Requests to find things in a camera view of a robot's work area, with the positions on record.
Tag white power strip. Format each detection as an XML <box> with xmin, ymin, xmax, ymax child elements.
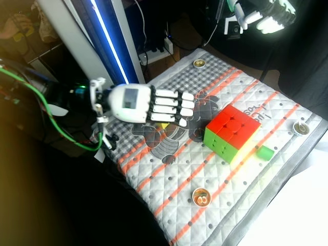
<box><xmin>137</xmin><ymin>37</ymin><xmax>175</xmax><ymax>65</ymax></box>

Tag green cylinder block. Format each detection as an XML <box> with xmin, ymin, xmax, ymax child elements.
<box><xmin>256</xmin><ymin>145</ymin><xmax>275</xmax><ymax>161</ymax></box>

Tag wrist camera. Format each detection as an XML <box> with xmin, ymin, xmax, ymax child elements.
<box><xmin>223</xmin><ymin>17</ymin><xmax>244</xmax><ymax>40</ymax></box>

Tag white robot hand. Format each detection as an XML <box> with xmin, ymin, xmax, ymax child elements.
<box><xmin>108</xmin><ymin>83</ymin><xmax>195</xmax><ymax>128</ymax></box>
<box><xmin>234</xmin><ymin>0</ymin><xmax>297</xmax><ymax>35</ymax></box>

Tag toy bowl with white spoon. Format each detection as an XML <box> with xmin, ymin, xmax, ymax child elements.
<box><xmin>293</xmin><ymin>121</ymin><xmax>311</xmax><ymax>136</ymax></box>

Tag multicolour puzzle cube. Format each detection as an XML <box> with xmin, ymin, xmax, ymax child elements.
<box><xmin>203</xmin><ymin>104</ymin><xmax>262</xmax><ymax>165</ymax></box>

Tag white cable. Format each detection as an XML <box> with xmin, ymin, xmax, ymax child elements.
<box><xmin>134</xmin><ymin>0</ymin><xmax>149</xmax><ymax>49</ymax></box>

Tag grey quilt with bear print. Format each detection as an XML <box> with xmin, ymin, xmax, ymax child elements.
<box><xmin>91</xmin><ymin>48</ymin><xmax>328</xmax><ymax>246</ymax></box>

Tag green cable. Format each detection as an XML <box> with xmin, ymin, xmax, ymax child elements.
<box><xmin>0</xmin><ymin>68</ymin><xmax>104</xmax><ymax>152</ymax></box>

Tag toy bowl with egg halves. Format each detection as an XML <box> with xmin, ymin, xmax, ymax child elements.
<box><xmin>192</xmin><ymin>187</ymin><xmax>212</xmax><ymax>207</ymax></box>

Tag white pillar with blue stripe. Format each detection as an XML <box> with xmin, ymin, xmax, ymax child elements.
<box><xmin>35</xmin><ymin>0</ymin><xmax>146</xmax><ymax>85</ymax></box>

